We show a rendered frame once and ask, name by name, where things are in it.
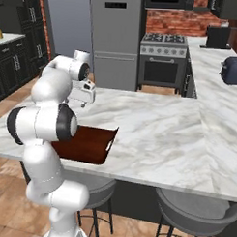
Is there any grey steel fridge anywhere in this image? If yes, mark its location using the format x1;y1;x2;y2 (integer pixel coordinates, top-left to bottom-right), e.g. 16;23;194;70
85;0;149;93

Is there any dark wall cupboard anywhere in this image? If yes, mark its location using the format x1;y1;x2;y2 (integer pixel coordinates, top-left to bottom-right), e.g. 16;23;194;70
206;0;237;21

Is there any brown wooden tray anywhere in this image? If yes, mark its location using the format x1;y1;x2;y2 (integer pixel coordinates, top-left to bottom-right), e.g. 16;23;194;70
50;122;120;166

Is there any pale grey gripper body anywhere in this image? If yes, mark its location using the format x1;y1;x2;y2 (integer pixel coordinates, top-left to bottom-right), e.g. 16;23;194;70
67;87;98;106

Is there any grey bar stool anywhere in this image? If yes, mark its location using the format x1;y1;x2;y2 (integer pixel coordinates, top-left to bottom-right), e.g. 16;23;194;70
152;187;237;237
16;161;119;237

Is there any black cupboard run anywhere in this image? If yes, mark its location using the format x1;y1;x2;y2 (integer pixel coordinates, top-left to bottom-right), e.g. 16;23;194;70
0;0;54;106

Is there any steel stove with oven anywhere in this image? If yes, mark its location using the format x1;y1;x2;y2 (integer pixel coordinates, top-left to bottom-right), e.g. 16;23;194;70
136;31;191;96

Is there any dark blue toaster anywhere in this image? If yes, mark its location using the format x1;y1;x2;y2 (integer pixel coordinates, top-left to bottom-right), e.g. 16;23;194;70
219;55;237;86

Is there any black small appliance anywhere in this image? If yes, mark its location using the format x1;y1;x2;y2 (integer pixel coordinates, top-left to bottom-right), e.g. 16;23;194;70
199;24;233;51

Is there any black microwave oven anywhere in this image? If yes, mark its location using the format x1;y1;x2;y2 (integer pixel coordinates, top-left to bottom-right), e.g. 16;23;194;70
143;0;195;12

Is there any dark base cupboard run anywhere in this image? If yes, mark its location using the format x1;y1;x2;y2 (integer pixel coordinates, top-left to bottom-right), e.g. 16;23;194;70
181;47;200;99

